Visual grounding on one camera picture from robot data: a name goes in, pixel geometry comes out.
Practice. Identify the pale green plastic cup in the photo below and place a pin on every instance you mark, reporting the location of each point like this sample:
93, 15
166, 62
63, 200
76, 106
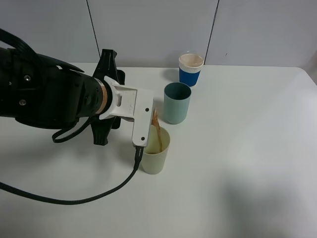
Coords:
153, 158

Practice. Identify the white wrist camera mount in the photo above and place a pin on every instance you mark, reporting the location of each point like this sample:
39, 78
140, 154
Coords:
132, 104

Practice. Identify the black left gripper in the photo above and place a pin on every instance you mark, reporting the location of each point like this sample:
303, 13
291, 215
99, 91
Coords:
107, 75

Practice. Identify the teal plastic cup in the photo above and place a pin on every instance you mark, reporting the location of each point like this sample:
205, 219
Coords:
176, 102

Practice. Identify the blue white insulated cup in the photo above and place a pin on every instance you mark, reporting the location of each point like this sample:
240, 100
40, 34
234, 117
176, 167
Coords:
190, 66

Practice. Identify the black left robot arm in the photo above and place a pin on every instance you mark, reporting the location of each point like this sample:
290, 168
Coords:
67, 101

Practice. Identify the clear drink bottle pink label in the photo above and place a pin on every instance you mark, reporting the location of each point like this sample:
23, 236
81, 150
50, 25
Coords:
155, 121

